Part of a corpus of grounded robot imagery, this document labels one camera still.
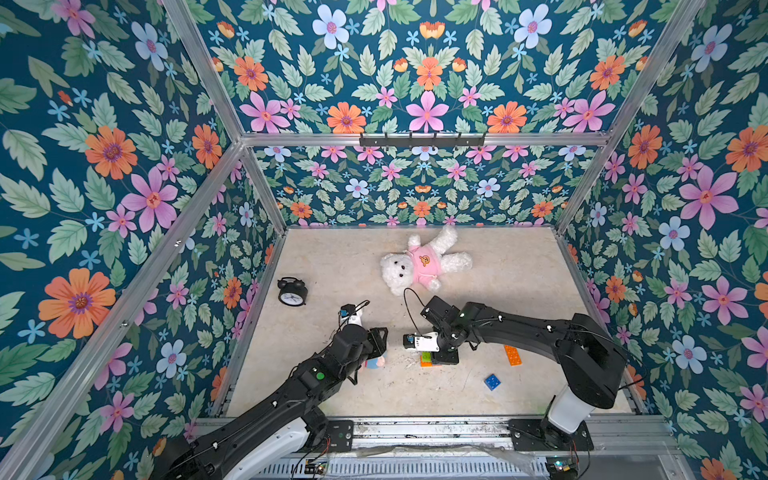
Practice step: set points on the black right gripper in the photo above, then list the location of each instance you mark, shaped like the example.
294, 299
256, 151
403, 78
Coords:
444, 347

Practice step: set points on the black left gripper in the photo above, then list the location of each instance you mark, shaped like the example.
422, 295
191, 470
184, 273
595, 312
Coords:
373, 341

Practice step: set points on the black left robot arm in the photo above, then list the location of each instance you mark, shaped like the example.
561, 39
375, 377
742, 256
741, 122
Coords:
286, 421

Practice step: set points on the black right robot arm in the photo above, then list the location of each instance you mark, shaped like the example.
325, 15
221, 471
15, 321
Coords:
592, 363

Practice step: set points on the orange lego brick right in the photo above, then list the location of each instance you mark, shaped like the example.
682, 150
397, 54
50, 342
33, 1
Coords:
512, 356

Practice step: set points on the small blue lego brick lower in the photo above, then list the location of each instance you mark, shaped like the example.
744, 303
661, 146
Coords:
492, 382

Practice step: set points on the pig plush doll striped shirt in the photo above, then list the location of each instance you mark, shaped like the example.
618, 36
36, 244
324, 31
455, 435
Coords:
376, 363

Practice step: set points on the white teddy bear pink shirt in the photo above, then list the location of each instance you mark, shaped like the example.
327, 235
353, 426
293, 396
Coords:
424, 264

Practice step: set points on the black alarm clock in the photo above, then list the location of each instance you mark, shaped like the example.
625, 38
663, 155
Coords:
293, 292

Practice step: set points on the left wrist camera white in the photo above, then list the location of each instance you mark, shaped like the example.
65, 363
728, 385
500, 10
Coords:
350, 314

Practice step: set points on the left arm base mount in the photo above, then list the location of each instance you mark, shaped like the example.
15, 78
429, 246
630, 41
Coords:
292, 438

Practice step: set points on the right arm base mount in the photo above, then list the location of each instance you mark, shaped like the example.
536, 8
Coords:
562, 428

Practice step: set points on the black bracket on rail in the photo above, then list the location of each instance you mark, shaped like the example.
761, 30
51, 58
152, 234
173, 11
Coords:
401, 141

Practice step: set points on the aluminium front rail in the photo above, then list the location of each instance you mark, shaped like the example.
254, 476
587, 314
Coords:
610, 446

